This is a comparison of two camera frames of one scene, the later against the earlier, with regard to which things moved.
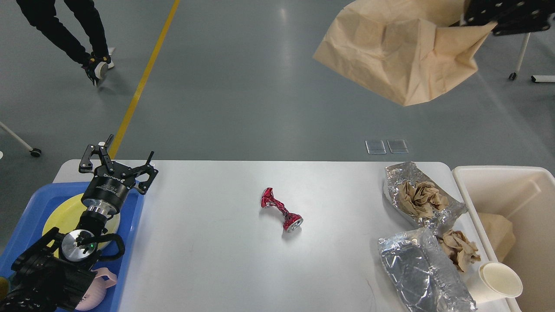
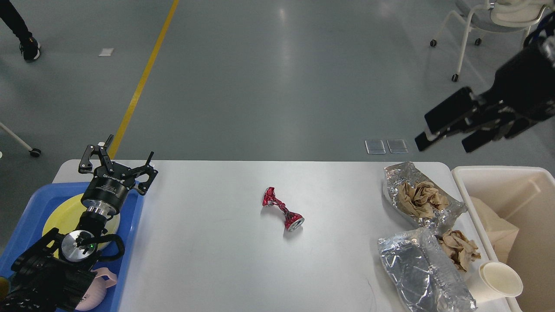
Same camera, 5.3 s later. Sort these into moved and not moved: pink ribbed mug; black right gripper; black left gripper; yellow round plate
Moved: black right gripper
Not moved: black left gripper; pink ribbed mug; yellow round plate
